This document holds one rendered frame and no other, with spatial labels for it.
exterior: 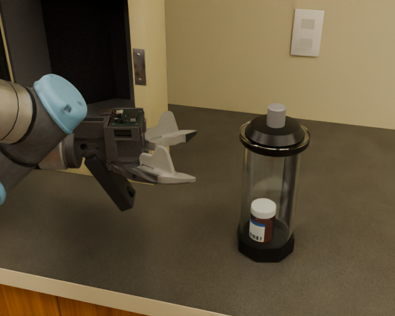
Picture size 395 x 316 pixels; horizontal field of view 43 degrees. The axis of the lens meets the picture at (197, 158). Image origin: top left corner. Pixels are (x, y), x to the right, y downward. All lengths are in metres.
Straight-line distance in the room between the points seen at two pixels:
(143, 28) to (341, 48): 0.57
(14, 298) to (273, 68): 0.82
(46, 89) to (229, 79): 0.80
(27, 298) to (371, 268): 0.61
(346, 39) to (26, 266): 0.89
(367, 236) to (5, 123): 0.65
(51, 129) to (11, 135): 0.05
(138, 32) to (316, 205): 0.48
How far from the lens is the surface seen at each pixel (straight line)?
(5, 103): 0.60
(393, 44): 1.32
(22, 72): 1.10
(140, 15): 0.91
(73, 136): 0.78
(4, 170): 0.70
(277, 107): 0.76
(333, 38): 1.31
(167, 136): 0.84
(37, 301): 0.99
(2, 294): 1.03
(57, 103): 0.64
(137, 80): 0.95
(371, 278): 0.89
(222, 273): 0.85
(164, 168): 0.74
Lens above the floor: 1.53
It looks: 31 degrees down
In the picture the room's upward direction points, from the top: straight up
